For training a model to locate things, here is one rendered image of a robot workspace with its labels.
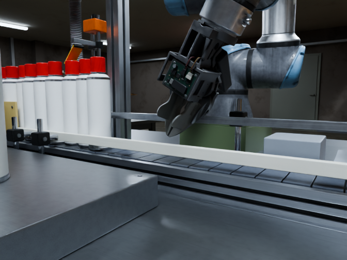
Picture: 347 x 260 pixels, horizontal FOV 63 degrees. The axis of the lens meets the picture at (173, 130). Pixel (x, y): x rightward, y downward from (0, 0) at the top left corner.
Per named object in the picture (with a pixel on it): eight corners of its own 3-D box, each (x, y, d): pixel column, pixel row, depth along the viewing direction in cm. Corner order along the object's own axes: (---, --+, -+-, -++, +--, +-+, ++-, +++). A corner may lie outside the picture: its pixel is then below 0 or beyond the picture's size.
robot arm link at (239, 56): (216, 91, 97) (217, 50, 95) (256, 91, 91) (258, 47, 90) (204, 89, 86) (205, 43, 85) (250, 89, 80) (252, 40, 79)
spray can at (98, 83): (83, 149, 64) (80, 56, 62) (99, 146, 69) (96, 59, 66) (101, 151, 62) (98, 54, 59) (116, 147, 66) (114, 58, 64)
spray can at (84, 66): (75, 145, 70) (71, 59, 67) (95, 143, 73) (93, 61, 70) (82, 148, 65) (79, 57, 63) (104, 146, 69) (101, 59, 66)
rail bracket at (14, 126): (8, 165, 70) (4, 116, 69) (32, 160, 76) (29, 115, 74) (15, 167, 69) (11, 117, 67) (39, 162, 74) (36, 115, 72)
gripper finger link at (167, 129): (142, 129, 52) (162, 84, 49) (160, 126, 57) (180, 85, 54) (154, 139, 51) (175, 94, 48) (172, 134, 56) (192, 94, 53)
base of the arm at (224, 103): (194, 121, 89) (195, 89, 88) (218, 119, 101) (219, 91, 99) (240, 125, 80) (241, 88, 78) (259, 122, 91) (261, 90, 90)
